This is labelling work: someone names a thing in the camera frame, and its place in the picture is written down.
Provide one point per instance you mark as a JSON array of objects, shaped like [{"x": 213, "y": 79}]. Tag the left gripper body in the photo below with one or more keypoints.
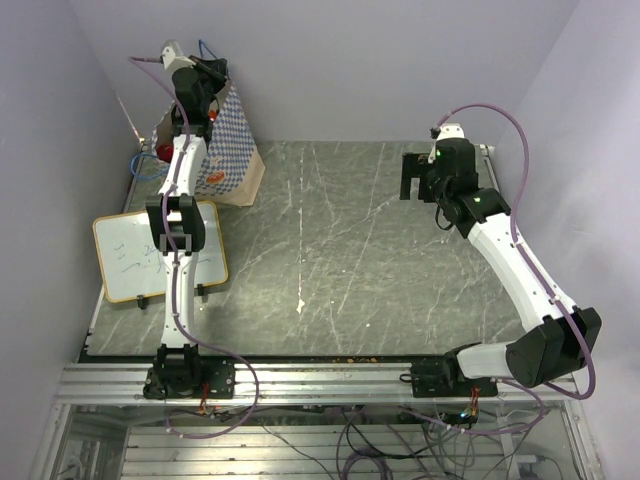
[{"x": 215, "y": 79}]

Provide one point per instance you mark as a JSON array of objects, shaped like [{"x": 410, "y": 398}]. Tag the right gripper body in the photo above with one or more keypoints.
[{"x": 433, "y": 185}]

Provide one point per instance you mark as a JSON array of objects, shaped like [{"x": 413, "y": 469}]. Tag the blue checkered paper bag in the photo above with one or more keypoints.
[{"x": 215, "y": 155}]

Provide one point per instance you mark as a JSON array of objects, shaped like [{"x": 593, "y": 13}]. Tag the red crisps bag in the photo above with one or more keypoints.
[{"x": 164, "y": 152}]

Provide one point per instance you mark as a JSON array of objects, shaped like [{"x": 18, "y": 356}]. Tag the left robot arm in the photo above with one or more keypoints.
[{"x": 179, "y": 235}]

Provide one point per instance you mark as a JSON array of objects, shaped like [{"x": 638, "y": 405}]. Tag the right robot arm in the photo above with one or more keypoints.
[{"x": 558, "y": 335}]

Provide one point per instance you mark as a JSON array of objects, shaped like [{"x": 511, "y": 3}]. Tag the small whiteboard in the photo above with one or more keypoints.
[{"x": 131, "y": 266}]

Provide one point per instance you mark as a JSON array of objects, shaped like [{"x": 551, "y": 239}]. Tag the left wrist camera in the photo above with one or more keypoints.
[{"x": 173, "y": 58}]

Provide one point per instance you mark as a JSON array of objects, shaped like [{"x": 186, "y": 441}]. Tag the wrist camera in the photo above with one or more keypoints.
[
  {"x": 173, "y": 58},
  {"x": 446, "y": 131}
]

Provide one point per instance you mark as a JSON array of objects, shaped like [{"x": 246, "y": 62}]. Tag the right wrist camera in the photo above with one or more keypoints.
[{"x": 446, "y": 131}]

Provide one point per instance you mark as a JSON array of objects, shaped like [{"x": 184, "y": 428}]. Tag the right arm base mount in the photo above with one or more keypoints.
[{"x": 438, "y": 377}]

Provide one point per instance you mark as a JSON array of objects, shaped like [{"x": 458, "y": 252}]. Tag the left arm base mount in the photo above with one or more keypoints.
[{"x": 183, "y": 380}]

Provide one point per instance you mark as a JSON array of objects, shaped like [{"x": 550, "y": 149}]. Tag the aluminium frame rail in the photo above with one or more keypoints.
[{"x": 272, "y": 384}]

